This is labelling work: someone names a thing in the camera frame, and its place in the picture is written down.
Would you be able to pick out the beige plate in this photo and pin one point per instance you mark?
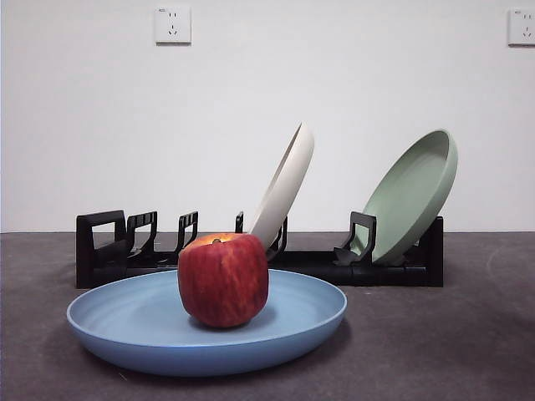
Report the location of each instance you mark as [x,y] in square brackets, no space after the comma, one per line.
[288,184]

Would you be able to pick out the red apple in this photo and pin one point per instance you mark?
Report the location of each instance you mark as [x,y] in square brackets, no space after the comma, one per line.
[223,284]

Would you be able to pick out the blue plate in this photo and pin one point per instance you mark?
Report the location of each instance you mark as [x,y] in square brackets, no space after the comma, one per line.
[138,334]

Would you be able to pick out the black plate rack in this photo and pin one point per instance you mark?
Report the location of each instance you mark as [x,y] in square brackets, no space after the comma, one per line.
[376,275]

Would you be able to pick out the green plate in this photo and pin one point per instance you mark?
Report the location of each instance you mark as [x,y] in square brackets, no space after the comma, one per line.
[409,196]

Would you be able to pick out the white wall socket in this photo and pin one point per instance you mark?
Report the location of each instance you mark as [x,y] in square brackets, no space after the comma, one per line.
[173,25]
[522,27]

